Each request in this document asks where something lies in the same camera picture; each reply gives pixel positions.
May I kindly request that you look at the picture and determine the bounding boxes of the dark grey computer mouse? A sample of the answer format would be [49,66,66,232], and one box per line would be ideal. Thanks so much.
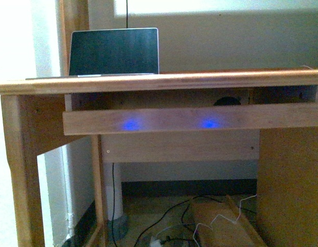
[214,96,241,106]

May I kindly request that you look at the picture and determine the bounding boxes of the wooden pull-out keyboard tray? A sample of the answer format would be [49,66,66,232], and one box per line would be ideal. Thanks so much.
[63,103,318,135]

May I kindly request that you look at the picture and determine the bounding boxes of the silver laptop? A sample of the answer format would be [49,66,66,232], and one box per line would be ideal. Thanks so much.
[69,28,159,76]

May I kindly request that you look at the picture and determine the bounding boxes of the white pipe with grey base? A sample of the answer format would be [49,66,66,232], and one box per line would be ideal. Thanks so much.
[103,163,129,241]

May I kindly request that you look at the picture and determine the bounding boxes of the wooden rolling stand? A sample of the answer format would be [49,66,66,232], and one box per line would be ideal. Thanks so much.
[191,196,266,246]

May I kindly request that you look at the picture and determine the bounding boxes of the wooden desk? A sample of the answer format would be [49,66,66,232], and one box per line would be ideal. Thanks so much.
[0,63,318,246]

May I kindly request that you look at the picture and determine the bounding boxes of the black power cable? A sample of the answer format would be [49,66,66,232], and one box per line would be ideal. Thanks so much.
[110,162,226,247]

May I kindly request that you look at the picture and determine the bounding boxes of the white charger cable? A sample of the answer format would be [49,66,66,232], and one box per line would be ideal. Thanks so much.
[192,194,258,244]

